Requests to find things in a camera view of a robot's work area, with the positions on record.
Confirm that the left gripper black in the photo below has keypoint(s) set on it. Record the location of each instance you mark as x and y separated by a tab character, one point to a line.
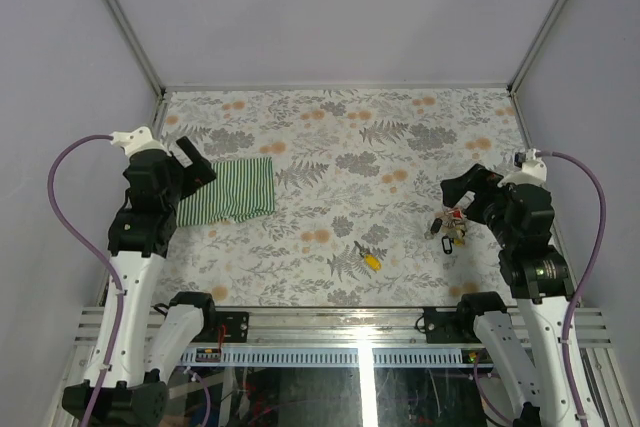
199	173

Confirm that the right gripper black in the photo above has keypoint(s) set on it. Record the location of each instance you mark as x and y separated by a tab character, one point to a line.
479	179

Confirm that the large metal keyring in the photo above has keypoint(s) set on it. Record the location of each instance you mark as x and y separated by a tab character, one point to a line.
451	223

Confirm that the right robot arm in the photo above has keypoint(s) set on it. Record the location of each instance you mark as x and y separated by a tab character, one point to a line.
546	383

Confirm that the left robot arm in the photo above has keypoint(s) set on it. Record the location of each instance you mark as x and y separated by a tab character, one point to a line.
126	380

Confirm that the key with black tag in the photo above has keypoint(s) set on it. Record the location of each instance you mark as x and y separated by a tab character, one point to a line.
447	245

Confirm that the green striped cloth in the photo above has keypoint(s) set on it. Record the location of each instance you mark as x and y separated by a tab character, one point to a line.
243	190

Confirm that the floral table mat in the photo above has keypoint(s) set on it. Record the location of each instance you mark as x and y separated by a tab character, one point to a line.
349	165

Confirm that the key with yellow tag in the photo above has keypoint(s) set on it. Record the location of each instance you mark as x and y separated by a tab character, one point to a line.
369	259

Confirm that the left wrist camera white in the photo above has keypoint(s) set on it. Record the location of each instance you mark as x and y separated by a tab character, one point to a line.
141	139

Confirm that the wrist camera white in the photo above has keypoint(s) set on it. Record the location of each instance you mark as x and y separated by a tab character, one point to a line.
141	139
530	169

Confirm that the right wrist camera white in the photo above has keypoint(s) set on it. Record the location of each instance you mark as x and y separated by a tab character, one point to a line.
530	169

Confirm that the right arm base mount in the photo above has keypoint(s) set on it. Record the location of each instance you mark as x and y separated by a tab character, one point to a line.
444	327

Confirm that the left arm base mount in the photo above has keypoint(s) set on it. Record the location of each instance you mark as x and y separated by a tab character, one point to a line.
231	326

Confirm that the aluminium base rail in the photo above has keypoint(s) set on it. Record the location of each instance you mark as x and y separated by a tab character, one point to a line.
344	327

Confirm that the slotted cable duct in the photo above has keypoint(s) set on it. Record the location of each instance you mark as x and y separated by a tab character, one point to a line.
320	357

